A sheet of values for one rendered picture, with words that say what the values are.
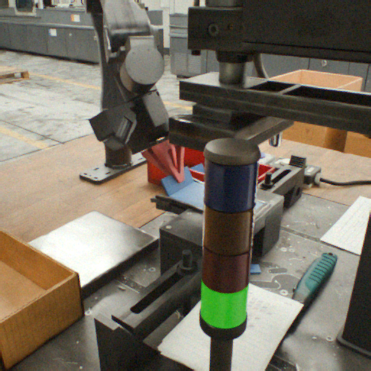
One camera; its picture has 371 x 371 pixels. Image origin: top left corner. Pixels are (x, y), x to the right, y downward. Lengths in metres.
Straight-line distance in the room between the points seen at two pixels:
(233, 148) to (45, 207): 0.63
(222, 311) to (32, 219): 0.56
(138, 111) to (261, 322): 0.36
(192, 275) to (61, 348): 0.18
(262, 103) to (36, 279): 0.40
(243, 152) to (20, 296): 0.44
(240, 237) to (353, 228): 0.53
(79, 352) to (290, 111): 0.38
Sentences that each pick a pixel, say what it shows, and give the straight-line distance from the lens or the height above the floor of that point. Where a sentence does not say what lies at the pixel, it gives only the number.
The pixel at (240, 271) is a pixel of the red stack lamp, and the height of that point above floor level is 1.10.
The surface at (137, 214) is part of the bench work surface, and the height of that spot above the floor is 0.90.
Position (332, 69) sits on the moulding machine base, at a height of 0.44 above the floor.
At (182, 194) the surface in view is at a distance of 0.67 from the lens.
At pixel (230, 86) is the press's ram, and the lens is 0.53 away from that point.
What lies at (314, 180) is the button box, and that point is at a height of 0.91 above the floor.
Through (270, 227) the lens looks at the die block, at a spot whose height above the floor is 0.95.
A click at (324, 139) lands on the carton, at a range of 2.94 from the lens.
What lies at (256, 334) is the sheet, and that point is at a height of 0.95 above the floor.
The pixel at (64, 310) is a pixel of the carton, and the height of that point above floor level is 0.93.
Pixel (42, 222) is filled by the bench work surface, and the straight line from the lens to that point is 0.81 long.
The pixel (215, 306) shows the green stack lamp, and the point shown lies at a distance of 0.33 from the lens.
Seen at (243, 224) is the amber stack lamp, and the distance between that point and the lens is 0.29.
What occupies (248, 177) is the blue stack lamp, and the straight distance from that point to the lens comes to 0.27.
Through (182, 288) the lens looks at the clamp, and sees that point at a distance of 0.50.
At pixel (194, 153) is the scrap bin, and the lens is 0.97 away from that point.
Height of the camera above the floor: 1.29
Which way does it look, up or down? 25 degrees down
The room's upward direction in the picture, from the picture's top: straight up
